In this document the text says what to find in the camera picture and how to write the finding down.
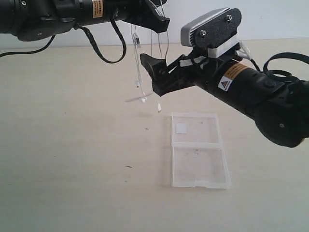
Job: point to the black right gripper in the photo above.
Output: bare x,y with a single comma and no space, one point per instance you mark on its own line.
167,78

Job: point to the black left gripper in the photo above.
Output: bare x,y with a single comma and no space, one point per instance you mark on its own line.
137,12

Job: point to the white wired earphones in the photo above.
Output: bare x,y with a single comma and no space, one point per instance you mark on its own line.
140,81

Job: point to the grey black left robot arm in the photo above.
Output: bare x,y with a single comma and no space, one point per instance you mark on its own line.
33,20

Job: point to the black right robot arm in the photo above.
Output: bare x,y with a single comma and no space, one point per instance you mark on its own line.
276,101

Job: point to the clear plastic hinged case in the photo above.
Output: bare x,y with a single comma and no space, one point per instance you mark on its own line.
198,156

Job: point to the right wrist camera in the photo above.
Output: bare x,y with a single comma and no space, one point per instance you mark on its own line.
214,33

